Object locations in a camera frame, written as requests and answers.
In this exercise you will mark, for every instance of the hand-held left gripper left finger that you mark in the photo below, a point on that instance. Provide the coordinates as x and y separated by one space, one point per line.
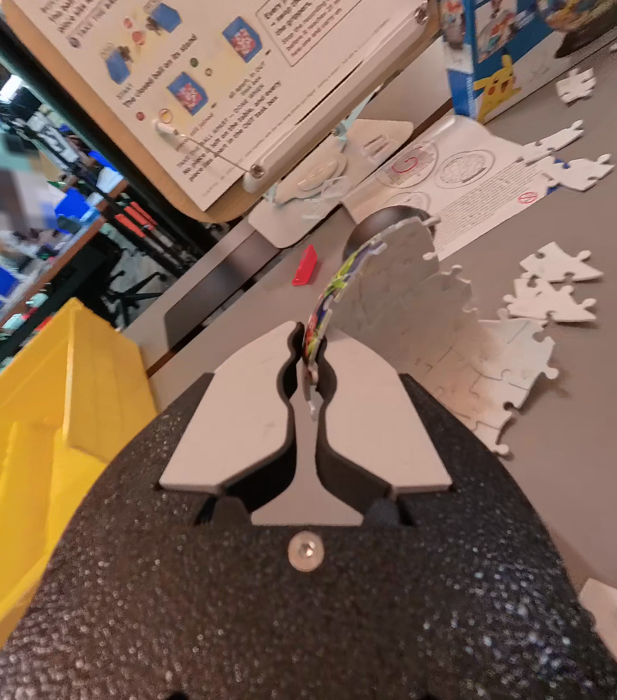
232 426

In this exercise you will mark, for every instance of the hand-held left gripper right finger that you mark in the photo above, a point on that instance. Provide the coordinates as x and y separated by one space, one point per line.
385 432

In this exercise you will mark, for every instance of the partly built puzzle ball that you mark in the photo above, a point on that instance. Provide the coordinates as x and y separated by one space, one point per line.
450 350

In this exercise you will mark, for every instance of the blue puzzle box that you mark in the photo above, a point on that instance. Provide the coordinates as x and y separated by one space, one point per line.
505 44

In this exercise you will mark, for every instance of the black round ball stand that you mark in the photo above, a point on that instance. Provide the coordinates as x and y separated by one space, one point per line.
374 224

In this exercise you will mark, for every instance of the dark adjacent table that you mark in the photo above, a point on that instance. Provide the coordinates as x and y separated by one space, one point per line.
215 284

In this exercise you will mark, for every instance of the black office chair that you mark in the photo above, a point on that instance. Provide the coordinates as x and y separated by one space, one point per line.
133 295

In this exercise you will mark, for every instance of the small red plastic clip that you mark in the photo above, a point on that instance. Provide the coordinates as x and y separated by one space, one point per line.
304 268

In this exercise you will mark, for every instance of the white instruction leaflet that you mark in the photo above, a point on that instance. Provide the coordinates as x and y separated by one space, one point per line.
483 186

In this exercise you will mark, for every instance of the yellow plastic bin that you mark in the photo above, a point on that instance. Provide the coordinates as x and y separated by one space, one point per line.
13 465

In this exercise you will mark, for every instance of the wooden board with instruction sheet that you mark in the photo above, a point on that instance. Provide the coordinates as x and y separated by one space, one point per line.
204 109

